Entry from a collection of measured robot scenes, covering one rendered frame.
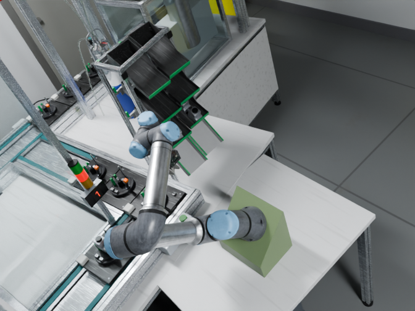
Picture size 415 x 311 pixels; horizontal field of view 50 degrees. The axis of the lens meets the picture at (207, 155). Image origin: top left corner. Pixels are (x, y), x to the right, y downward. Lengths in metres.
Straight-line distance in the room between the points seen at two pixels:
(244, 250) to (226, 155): 0.73
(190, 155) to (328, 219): 0.77
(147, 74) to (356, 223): 1.16
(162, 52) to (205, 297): 1.15
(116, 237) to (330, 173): 2.21
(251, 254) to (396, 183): 1.67
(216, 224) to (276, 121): 2.29
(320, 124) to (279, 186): 1.62
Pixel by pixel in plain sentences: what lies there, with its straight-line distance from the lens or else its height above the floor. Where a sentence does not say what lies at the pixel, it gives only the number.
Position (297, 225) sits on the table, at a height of 0.86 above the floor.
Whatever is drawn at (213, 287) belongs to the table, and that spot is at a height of 0.86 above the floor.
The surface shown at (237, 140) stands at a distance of 2.59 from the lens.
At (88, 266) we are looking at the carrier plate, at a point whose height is 0.97.
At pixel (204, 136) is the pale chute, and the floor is 1.05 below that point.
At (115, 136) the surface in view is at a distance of 3.01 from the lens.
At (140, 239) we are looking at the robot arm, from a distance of 1.48.
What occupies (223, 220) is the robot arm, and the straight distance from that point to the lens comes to 1.75.
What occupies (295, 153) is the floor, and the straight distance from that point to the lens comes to 3.63.
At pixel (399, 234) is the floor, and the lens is 3.12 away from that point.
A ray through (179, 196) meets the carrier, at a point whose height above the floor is 0.97.
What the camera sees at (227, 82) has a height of 0.69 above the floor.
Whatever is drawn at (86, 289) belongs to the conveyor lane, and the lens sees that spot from 2.24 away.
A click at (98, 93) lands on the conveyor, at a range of 3.40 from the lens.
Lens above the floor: 2.60
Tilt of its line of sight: 43 degrees down
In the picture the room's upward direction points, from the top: 22 degrees counter-clockwise
